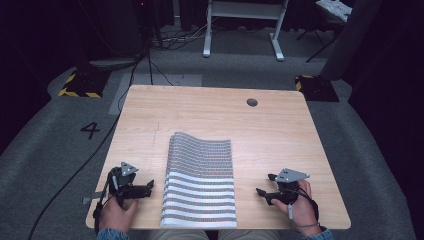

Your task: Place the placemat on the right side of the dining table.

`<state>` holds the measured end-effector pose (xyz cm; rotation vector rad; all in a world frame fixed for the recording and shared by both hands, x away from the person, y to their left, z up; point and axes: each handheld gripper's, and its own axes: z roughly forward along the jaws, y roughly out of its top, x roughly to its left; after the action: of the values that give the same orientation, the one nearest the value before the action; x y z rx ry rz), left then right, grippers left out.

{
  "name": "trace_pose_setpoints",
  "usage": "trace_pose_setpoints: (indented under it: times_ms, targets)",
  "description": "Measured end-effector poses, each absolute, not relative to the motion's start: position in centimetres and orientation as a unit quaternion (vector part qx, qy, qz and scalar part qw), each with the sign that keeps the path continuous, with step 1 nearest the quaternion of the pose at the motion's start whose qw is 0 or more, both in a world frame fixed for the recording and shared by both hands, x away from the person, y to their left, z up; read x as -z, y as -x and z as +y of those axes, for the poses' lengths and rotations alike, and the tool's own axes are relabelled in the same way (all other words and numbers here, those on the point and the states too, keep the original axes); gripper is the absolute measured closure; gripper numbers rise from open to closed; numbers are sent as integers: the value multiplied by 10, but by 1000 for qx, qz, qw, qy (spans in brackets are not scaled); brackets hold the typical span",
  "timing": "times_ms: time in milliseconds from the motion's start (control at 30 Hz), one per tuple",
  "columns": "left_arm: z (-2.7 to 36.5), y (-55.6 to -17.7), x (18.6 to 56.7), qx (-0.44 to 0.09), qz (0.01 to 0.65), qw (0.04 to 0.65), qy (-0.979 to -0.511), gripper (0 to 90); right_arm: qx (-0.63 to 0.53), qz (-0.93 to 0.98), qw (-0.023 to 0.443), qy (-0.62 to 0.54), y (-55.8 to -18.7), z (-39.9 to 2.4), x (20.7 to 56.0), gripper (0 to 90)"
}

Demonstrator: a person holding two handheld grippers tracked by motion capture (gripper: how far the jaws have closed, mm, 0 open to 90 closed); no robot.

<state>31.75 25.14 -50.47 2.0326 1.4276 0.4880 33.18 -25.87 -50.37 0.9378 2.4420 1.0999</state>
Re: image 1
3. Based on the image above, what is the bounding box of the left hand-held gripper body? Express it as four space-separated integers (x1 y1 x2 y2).
107 161 140 205

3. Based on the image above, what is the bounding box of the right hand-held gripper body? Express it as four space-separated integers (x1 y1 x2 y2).
274 167 311 206

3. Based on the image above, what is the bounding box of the person's left hand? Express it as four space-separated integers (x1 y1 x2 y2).
98 194 140 233

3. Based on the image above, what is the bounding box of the person's right hand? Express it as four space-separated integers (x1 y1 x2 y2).
270 179 321 238

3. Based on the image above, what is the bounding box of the striped folded cloth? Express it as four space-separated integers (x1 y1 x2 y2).
160 131 239 230

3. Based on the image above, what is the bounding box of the dark stand with flat base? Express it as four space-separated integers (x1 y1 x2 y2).
88 0 148 70

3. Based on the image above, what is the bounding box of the black chair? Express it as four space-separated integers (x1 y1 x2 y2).
295 9 348 64

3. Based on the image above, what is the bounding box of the dark curtain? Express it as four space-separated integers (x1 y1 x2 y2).
320 0 384 82

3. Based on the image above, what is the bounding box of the white bag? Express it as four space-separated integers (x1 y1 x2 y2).
314 0 354 23

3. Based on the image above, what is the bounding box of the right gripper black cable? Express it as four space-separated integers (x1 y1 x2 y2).
286 186 322 229

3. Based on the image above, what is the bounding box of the grey strap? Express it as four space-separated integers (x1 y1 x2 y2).
81 190 105 205

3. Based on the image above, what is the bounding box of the long black floor cable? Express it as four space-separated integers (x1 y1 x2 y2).
27 49 152 240

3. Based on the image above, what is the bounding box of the yellow black striped base plate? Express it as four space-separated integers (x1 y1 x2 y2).
294 74 341 103
57 67 112 99

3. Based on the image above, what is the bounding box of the bundle of floor cables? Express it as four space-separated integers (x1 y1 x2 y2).
149 18 218 52

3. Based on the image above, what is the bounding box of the white metal desk frame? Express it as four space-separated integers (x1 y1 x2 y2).
202 0 291 62

